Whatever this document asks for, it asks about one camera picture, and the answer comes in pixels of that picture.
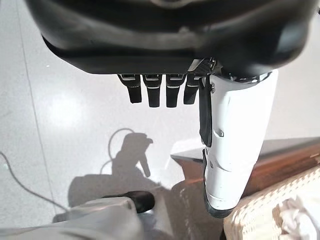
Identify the thin grey floor cable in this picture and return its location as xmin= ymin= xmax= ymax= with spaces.
xmin=0 ymin=151 xmax=67 ymax=212

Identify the cream woven laundry basket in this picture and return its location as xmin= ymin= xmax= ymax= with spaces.
xmin=222 ymin=166 xmax=320 ymax=240

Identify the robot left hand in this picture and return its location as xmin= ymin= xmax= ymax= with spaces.
xmin=24 ymin=0 xmax=320 ymax=219

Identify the white cloth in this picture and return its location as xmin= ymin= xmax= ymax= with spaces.
xmin=271 ymin=196 xmax=320 ymax=240

